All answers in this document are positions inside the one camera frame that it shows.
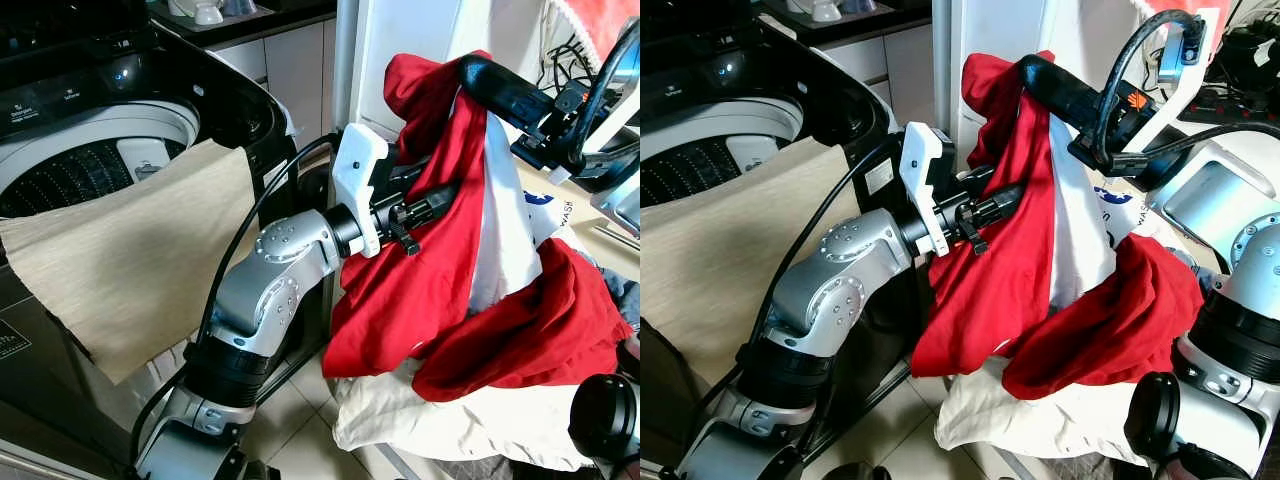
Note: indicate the red towel with white fringe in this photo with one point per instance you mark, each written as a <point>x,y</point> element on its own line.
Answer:
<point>600,18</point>
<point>1165,6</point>

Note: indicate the black top-load washing machine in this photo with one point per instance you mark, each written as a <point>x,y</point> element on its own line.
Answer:
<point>62,98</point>
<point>700,98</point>

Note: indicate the white tall cabinet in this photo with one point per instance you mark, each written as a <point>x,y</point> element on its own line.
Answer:
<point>420,30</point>
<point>1010,25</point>

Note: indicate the cream cloth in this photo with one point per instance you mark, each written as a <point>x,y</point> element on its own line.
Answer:
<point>1040,420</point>
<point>450,425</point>

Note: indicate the beige woven cloth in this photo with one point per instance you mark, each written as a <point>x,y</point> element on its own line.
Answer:
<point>130,260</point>
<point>720,260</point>

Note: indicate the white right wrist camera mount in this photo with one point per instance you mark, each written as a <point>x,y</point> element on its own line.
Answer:
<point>618,110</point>
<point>1182,90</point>

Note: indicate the white cup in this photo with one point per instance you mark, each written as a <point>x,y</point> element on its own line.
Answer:
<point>209,14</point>
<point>826,10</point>

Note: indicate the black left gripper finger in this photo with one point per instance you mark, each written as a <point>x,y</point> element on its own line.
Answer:
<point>1000,200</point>
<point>436,200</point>

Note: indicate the grey kitchen cabinet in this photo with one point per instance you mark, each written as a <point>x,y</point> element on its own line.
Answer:
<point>290,75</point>
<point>900,70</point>

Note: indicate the grey garment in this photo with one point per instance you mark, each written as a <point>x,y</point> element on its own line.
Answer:
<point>1190,262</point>
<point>622,295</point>

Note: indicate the white garment with blue print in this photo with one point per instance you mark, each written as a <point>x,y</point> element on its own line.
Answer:
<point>1080,240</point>
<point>505,240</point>

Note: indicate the black power strip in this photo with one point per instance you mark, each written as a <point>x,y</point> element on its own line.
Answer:
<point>1235,103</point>

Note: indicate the red garment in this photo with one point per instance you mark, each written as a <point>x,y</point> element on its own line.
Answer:
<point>420,290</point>
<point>985,290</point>

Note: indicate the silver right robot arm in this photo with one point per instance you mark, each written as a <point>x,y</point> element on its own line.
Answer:
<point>606,410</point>
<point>1240,300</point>

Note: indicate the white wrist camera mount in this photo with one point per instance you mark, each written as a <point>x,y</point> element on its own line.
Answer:
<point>618,110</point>
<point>922,160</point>
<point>357,160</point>
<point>1182,90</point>

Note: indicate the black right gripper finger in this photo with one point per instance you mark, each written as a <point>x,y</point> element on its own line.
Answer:
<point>505,88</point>
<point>1062,88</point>

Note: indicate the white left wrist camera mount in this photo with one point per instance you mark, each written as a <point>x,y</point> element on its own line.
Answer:
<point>922,160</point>
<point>357,160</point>

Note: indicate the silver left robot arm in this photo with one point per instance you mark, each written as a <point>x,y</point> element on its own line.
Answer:
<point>830,270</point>
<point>270,275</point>

